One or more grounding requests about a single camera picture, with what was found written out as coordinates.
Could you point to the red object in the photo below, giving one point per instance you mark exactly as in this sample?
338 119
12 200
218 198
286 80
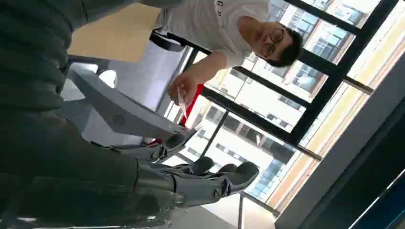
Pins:
192 104

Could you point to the person's hand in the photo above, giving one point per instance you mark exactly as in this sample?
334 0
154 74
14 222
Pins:
183 87

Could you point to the black window frame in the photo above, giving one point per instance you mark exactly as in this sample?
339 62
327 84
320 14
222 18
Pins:
316 91

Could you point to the person's glasses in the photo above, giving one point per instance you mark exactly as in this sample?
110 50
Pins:
272 42

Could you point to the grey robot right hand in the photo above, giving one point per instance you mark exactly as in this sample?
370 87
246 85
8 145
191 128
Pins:
79 177

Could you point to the ribbed grey robot right arm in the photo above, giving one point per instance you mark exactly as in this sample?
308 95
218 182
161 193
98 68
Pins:
31 53

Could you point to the blue panel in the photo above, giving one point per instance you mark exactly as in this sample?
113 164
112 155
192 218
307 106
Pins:
384 208

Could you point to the person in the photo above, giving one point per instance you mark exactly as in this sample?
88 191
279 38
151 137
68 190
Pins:
218 28

